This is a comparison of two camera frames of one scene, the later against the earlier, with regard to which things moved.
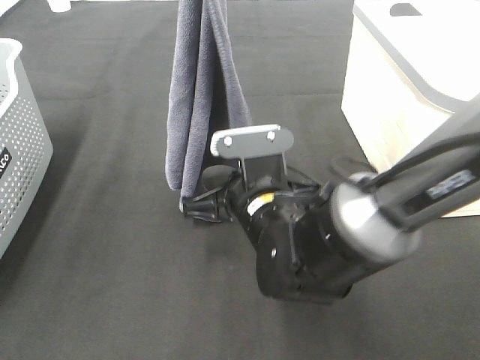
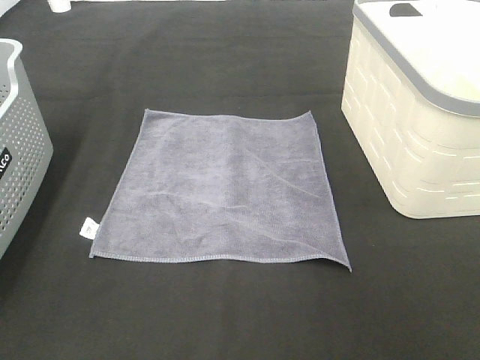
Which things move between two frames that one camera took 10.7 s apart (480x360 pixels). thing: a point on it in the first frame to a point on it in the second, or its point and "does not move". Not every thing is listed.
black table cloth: [108, 267] does not move
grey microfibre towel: [208, 89] to [215, 186]
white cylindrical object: [59, 6] does not move
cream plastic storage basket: [411, 67] does not move
